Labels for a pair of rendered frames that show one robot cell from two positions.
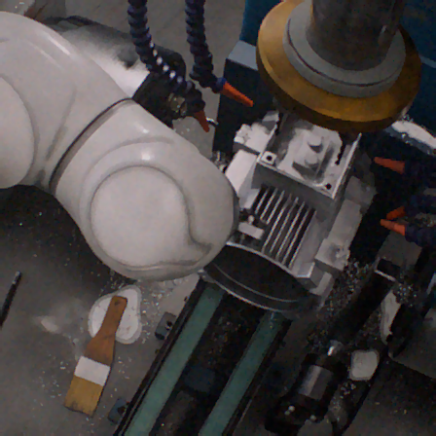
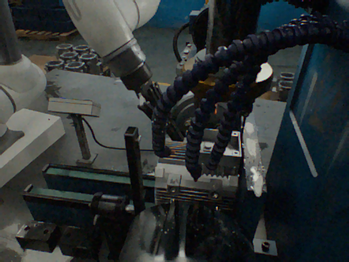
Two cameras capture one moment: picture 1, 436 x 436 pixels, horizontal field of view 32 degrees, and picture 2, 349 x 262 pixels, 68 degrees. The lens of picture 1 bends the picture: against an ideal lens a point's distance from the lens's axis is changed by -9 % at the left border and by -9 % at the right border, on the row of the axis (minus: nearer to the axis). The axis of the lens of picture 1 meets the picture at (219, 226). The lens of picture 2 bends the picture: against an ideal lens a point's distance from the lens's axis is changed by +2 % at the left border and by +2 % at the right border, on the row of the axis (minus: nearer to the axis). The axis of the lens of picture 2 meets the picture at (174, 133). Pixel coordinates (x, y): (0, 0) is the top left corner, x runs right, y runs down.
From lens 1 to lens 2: 0.81 m
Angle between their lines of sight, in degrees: 56
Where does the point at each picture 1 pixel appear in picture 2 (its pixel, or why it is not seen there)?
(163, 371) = (124, 177)
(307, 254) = (169, 168)
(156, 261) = not seen: outside the picture
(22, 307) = (148, 155)
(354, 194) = (212, 182)
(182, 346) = not seen: hidden behind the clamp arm
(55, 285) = not seen: hidden behind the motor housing
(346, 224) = (195, 185)
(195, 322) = (148, 182)
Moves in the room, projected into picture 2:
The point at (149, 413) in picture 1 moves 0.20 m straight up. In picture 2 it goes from (103, 177) to (93, 127)
